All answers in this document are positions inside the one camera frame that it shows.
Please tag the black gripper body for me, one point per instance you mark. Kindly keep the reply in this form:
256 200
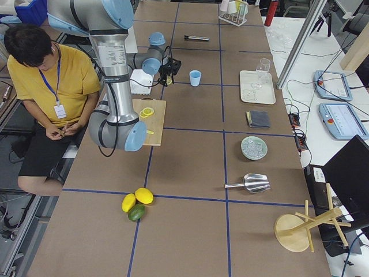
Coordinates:
166 70

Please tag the lemon slice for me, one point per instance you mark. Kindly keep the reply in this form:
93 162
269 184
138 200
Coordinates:
170 80

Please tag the steel muddler with black cap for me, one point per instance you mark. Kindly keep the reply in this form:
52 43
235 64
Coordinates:
196 38

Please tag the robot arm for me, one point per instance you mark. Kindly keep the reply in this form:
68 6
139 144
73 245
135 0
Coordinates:
114 123

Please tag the light blue cup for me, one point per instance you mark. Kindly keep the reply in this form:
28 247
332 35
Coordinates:
195 77

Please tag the lemon slices on board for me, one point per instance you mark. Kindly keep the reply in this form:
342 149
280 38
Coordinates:
146 112

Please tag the pink plastic cup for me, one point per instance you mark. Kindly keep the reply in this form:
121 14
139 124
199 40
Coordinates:
224 6

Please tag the white plastic cup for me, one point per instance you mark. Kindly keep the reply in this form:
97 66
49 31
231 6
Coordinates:
232 7

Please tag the green plastic cup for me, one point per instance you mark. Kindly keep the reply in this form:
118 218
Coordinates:
243 8

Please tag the yellow plastic cup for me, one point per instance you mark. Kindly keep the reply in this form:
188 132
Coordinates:
239 5

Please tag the yellow lemon upper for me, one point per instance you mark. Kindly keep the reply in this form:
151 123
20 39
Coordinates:
144 195

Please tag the yellow lemon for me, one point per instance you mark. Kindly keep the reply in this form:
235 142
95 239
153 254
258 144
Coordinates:
128 202
144 195

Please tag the yellow lemon left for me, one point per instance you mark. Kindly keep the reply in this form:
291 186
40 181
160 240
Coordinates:
128 202

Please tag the wooden cutting board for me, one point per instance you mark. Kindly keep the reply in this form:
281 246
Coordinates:
154 122

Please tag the cream bear tray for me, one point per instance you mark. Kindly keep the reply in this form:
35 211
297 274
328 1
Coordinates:
249 93

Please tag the clear wine glass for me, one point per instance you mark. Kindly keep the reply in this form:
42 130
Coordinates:
262 70

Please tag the grey folded cloth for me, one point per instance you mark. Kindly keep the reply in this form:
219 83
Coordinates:
258 119

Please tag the person in yellow shirt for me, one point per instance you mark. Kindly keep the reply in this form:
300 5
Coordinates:
59 87

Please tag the green bowl of ice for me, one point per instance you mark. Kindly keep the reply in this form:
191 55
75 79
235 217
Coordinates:
253 148

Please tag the red bottle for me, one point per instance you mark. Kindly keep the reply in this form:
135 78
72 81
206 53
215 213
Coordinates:
271 12

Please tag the green lime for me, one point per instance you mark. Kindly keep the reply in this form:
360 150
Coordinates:
136 213

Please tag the steel ice scoop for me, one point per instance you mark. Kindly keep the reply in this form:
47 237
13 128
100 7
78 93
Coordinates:
253 183

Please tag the blue storage bin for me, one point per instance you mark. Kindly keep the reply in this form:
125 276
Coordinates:
34 12

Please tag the teach pendant far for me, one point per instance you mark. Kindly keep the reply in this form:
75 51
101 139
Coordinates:
332 85

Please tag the teach pendant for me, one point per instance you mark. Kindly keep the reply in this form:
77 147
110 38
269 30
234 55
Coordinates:
332 85
341 121

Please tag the teach pendant near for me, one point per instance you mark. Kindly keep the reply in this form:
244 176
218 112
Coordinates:
341 121

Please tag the wooden mug tree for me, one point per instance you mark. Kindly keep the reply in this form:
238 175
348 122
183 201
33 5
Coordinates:
293 230

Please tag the black monitor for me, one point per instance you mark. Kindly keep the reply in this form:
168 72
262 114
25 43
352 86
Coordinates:
347 174

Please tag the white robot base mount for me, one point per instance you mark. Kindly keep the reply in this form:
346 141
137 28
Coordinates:
140 83

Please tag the white wire cup rack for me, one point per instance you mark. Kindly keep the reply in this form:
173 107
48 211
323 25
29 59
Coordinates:
234 19

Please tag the aluminium frame post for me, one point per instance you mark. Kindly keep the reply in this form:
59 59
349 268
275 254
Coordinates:
313 15

